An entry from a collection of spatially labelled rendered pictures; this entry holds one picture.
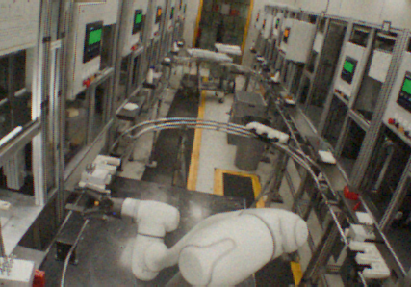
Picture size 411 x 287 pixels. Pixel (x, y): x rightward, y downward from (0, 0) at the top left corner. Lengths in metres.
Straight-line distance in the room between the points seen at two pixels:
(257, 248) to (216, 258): 0.10
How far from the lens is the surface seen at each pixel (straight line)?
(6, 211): 1.64
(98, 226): 1.97
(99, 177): 1.92
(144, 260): 1.26
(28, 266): 1.28
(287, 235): 0.83
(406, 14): 10.73
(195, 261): 0.73
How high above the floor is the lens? 1.91
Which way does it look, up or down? 24 degrees down
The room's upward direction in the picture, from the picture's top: 11 degrees clockwise
